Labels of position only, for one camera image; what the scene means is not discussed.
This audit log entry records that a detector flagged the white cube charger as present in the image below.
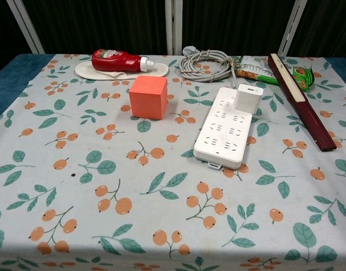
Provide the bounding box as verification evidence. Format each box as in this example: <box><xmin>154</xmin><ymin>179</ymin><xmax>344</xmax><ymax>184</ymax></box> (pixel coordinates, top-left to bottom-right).
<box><xmin>231</xmin><ymin>83</ymin><xmax>264</xmax><ymax>116</ymax></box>

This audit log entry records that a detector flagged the white power strip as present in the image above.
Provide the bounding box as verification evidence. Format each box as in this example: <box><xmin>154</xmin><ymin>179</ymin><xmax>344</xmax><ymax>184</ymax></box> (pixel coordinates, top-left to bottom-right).
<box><xmin>193</xmin><ymin>86</ymin><xmax>254</xmax><ymax>171</ymax></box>

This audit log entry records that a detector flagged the orange foam cube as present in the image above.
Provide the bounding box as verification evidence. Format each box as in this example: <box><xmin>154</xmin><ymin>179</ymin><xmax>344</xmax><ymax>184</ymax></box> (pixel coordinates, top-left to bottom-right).
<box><xmin>129</xmin><ymin>75</ymin><xmax>169</xmax><ymax>121</ymax></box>

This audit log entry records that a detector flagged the floral print tablecloth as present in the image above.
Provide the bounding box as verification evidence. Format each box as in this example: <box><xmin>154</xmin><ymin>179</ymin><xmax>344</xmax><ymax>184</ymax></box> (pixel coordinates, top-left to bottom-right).
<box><xmin>0</xmin><ymin>53</ymin><xmax>346</xmax><ymax>271</ymax></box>

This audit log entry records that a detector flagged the white shoe insole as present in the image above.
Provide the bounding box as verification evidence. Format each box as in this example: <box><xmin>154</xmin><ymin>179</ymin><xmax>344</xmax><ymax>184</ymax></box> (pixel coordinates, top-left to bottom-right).
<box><xmin>75</xmin><ymin>61</ymin><xmax>170</xmax><ymax>81</ymax></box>

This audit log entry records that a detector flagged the red ketchup squeeze bottle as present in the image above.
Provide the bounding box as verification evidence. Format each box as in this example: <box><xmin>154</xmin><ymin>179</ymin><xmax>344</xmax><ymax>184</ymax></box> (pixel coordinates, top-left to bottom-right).
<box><xmin>91</xmin><ymin>49</ymin><xmax>155</xmax><ymax>75</ymax></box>

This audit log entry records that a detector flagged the white green snack bag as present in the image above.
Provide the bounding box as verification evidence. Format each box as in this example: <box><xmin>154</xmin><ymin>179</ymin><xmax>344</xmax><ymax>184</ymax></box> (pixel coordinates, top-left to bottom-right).
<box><xmin>235</xmin><ymin>55</ymin><xmax>279</xmax><ymax>86</ymax></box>

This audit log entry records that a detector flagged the black pleated curtain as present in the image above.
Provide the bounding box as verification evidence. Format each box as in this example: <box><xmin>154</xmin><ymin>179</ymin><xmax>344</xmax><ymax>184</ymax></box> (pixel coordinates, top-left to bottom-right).
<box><xmin>0</xmin><ymin>0</ymin><xmax>32</xmax><ymax>77</ymax></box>
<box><xmin>22</xmin><ymin>0</ymin><xmax>168</xmax><ymax>55</ymax></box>
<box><xmin>287</xmin><ymin>0</ymin><xmax>346</xmax><ymax>59</ymax></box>
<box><xmin>180</xmin><ymin>0</ymin><xmax>300</xmax><ymax>56</ymax></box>

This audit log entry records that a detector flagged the dark red folded fan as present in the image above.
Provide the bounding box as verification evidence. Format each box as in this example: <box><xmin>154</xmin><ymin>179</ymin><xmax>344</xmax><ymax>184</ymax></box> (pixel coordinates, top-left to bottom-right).
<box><xmin>268</xmin><ymin>53</ymin><xmax>338</xmax><ymax>153</ymax></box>

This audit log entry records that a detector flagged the green snack packet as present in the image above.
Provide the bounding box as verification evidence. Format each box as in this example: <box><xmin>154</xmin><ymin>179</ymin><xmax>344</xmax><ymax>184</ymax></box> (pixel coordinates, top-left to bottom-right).
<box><xmin>292</xmin><ymin>64</ymin><xmax>316</xmax><ymax>93</ymax></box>

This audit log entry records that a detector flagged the blue table cover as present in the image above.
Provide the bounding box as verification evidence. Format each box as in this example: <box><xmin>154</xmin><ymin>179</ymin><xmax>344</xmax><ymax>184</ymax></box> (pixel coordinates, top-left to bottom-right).
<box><xmin>0</xmin><ymin>53</ymin><xmax>55</xmax><ymax>123</ymax></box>

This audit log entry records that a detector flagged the grey cable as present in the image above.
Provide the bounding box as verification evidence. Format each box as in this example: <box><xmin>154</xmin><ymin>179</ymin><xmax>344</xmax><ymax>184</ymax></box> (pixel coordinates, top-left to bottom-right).
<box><xmin>179</xmin><ymin>46</ymin><xmax>239</xmax><ymax>89</ymax></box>

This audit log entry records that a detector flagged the white metal frame post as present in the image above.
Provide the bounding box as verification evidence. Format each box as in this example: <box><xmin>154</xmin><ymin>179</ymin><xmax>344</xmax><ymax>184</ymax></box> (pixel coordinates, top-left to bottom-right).
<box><xmin>277</xmin><ymin>0</ymin><xmax>309</xmax><ymax>58</ymax></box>
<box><xmin>8</xmin><ymin>0</ymin><xmax>46</xmax><ymax>55</ymax></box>
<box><xmin>164</xmin><ymin>0</ymin><xmax>183</xmax><ymax>56</ymax></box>

